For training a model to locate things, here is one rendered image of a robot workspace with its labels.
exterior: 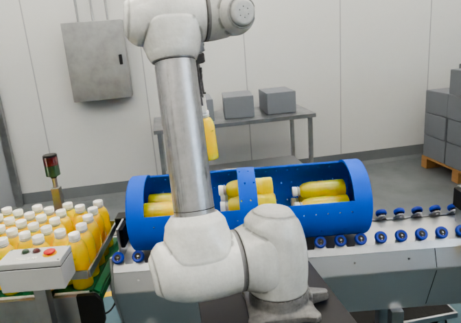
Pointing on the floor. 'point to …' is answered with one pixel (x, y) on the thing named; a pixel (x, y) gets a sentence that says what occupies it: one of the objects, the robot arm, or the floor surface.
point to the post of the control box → (45, 306)
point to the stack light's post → (57, 197)
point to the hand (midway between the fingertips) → (202, 104)
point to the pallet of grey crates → (444, 127)
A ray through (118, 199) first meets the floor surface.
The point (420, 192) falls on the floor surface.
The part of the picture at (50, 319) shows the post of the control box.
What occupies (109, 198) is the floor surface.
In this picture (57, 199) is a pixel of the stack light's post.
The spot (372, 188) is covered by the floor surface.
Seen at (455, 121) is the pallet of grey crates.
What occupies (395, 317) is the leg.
